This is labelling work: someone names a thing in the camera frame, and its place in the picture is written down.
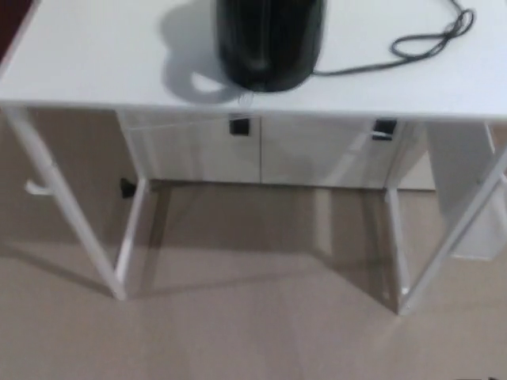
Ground small black floor object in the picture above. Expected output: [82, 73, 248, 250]
[120, 178, 138, 200]

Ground black cabinet handle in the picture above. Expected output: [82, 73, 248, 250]
[371, 119, 395, 141]
[229, 115, 252, 140]

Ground black electric kettle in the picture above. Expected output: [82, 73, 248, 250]
[213, 0, 328, 93]

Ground black power cord with plug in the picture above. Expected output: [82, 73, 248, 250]
[311, 0, 475, 77]

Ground dark red board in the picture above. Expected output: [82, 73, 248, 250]
[0, 0, 39, 60]

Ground white cabinet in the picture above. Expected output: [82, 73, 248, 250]
[118, 112, 507, 260]

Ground white metal-frame table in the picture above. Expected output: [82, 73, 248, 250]
[0, 0, 507, 316]

